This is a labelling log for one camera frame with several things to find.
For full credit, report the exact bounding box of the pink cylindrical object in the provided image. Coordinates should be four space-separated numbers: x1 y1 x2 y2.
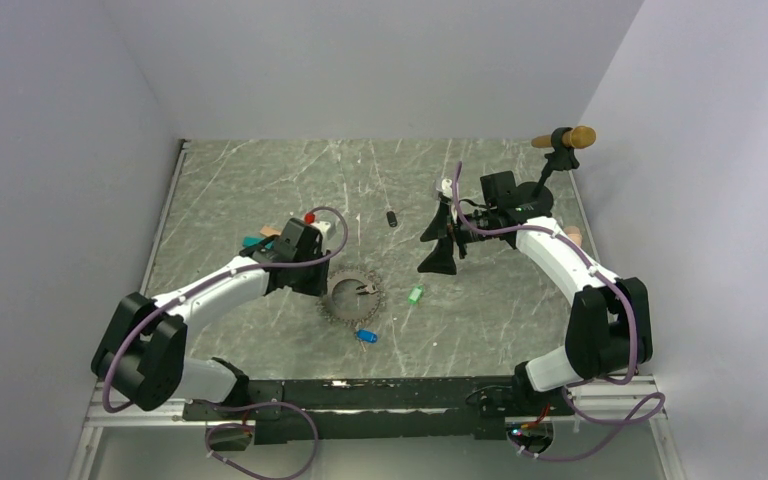
563 226 583 246

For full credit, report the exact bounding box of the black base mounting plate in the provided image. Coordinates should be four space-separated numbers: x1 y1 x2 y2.
183 376 573 445

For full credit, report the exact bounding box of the black tagged key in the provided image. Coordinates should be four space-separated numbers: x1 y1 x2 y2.
386 210 398 228

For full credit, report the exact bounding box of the gold microphone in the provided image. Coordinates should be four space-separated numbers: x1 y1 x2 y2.
531 126 597 149

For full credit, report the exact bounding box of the round metal keyring disc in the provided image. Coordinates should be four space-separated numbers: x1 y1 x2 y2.
319 268 385 328

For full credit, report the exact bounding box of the purple cable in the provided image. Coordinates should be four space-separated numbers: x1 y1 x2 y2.
101 205 351 415
451 161 666 464

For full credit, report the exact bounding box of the green tagged key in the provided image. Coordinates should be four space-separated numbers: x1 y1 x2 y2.
407 285 424 305

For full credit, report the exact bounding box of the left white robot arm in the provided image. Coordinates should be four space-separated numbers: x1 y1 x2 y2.
91 214 336 420

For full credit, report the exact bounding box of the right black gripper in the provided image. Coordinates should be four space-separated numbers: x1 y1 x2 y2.
418 203 498 276

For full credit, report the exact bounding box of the black microphone stand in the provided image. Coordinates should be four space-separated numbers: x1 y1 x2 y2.
515 145 580 217

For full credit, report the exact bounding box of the orange key tag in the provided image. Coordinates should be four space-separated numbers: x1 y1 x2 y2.
259 226 281 237

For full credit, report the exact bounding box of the blue tagged key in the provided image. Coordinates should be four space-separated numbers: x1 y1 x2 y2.
354 329 378 352

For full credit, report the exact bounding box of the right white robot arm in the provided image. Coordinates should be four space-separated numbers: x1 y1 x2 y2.
417 171 653 416

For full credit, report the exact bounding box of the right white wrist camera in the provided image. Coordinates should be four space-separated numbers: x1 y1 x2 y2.
434 177 453 203

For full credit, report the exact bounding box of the aluminium frame rail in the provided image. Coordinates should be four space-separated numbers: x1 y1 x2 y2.
564 375 666 425

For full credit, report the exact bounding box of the teal key tag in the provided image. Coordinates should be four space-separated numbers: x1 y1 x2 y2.
241 236 270 248

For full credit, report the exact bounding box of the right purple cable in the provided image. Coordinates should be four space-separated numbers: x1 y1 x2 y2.
451 161 666 464

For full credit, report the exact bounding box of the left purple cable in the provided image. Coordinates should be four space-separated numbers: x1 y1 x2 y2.
101 205 351 415

